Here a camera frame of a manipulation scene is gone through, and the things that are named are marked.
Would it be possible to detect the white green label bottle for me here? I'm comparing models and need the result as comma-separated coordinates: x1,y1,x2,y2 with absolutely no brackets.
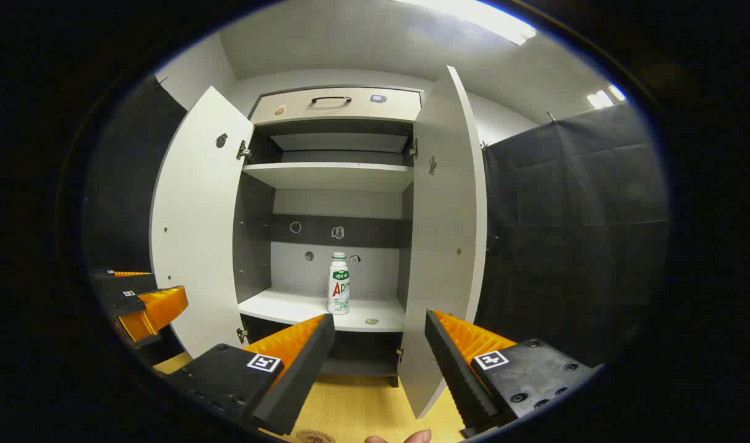
327,252,351,316

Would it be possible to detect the long ceiling light panel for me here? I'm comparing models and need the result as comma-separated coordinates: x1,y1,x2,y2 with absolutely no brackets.
396,0,537,46

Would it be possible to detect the white cabinet door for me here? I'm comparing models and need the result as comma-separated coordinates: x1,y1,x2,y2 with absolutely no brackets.
150,86,256,359
397,65,489,420

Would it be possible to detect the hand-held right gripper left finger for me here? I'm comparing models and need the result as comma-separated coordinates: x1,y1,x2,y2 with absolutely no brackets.
164,314,337,436

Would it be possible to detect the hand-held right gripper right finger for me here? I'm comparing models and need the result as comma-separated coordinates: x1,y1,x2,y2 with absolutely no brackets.
424,309,599,431

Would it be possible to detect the white cabinet shelf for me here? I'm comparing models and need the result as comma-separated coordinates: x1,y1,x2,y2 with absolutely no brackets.
242,162,415,193
237,286,407,333

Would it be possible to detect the small ceiling light panel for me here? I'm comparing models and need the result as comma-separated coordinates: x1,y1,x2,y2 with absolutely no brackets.
586,84,627,110

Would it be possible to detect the white cabinet drawer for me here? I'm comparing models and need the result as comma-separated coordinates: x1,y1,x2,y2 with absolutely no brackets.
250,86,424,126

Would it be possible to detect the white grey cabinet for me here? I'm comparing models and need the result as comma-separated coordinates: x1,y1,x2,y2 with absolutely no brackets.
233,85,425,388

